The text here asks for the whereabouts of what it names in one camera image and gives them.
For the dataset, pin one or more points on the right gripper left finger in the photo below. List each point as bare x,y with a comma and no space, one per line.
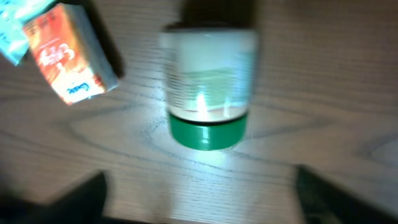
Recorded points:
82,204

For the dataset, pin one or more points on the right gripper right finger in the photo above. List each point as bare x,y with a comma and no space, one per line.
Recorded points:
325,202

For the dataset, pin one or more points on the small orange snack box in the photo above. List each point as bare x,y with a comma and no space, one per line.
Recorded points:
69,55

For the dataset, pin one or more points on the green lid white jar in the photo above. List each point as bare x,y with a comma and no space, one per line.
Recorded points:
209,75

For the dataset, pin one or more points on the teal wet wipes packet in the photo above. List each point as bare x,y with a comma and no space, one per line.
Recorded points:
14,14

